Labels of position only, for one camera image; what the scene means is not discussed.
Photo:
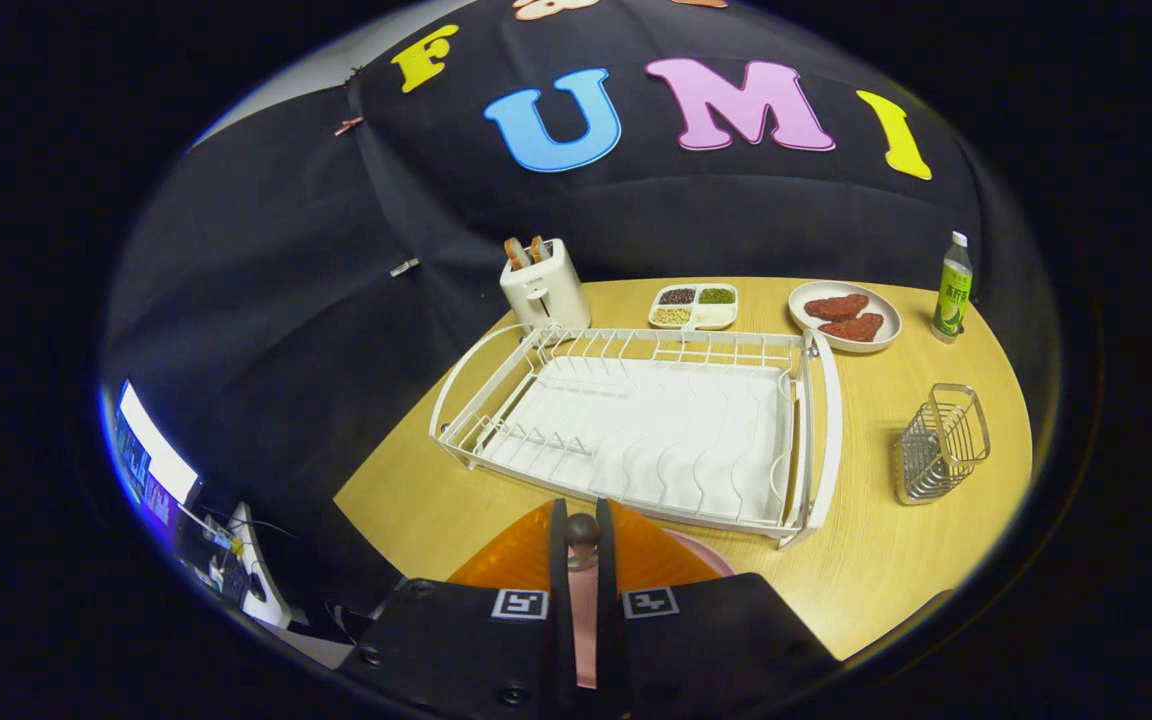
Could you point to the computer monitor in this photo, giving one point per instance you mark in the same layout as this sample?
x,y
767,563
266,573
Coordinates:
x,y
151,450

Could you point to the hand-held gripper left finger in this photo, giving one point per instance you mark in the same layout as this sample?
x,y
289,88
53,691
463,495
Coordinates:
x,y
561,640

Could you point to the toast slice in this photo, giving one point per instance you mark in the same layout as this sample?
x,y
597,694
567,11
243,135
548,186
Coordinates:
x,y
539,248
515,253

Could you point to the copper clip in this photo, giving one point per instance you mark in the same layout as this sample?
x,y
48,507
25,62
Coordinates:
x,y
348,126

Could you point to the white toaster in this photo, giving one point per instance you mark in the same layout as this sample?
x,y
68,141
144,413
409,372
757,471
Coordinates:
x,y
546,290

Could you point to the red meat patty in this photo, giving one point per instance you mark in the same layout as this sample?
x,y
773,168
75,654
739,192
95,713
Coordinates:
x,y
854,328
836,306

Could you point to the metal spoon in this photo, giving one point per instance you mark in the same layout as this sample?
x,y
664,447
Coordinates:
x,y
583,530

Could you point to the green drink bottle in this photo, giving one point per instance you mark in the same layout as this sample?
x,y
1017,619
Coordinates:
x,y
954,290

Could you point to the beige round plate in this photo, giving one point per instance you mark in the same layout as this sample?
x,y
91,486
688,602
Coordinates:
x,y
796,310

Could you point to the white clip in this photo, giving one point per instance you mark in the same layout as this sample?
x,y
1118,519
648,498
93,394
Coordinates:
x,y
404,267

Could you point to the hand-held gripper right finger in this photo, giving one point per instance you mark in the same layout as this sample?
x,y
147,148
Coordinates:
x,y
608,650

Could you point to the white sectioned bean tray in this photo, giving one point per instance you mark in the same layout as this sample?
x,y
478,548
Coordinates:
x,y
716,318

